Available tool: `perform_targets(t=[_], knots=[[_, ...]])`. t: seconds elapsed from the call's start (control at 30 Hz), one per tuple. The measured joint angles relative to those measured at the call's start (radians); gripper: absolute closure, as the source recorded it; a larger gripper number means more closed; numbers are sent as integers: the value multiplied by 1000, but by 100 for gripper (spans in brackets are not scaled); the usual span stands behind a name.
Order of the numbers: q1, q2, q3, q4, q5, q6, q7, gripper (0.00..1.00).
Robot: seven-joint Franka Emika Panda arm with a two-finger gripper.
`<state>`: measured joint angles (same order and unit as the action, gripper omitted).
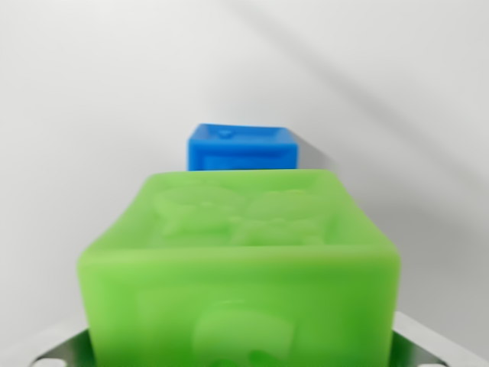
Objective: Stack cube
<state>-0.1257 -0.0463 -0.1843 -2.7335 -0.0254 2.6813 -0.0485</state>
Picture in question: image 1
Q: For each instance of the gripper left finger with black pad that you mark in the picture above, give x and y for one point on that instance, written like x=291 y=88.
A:
x=61 y=349

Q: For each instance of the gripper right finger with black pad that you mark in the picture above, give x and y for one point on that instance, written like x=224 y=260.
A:
x=424 y=349

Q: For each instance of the green embossed cube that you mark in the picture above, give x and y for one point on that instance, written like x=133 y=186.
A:
x=237 y=290

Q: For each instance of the blue embossed cube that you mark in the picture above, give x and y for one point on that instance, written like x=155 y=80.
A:
x=240 y=149

